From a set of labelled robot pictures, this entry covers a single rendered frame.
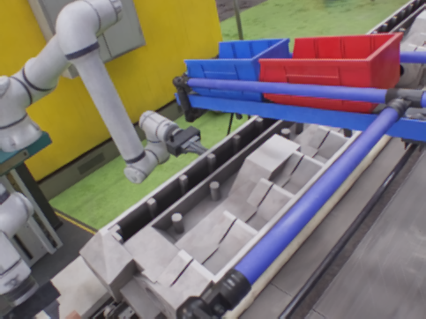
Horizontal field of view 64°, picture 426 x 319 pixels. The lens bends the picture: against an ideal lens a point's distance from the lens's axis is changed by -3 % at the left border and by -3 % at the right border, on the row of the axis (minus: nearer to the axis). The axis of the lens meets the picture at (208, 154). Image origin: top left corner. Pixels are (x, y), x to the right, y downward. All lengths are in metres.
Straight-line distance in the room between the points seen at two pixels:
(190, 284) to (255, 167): 0.44
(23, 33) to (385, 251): 2.64
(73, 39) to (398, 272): 1.18
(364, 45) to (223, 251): 0.64
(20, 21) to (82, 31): 1.75
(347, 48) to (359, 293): 0.65
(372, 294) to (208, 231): 0.48
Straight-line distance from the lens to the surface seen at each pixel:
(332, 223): 1.25
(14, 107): 1.68
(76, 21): 1.21
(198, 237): 1.02
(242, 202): 1.09
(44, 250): 2.22
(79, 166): 3.28
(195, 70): 1.12
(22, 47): 2.94
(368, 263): 1.15
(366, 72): 0.78
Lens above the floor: 1.66
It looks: 33 degrees down
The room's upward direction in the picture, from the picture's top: 14 degrees counter-clockwise
